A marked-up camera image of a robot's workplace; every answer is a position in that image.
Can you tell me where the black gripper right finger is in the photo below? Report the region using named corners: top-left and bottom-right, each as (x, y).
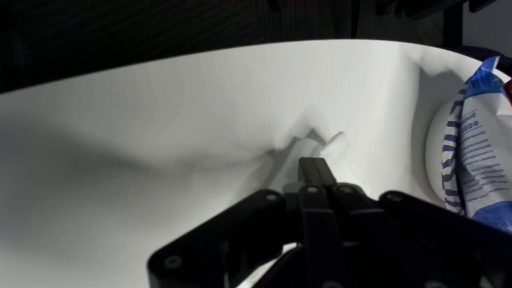
top-left (318, 162), bottom-right (512, 288)

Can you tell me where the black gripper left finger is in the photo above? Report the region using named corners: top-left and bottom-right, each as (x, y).
top-left (147, 157), bottom-right (331, 288)

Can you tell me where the blue white snack bag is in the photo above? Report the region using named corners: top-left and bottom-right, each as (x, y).
top-left (424, 56), bottom-right (512, 234)

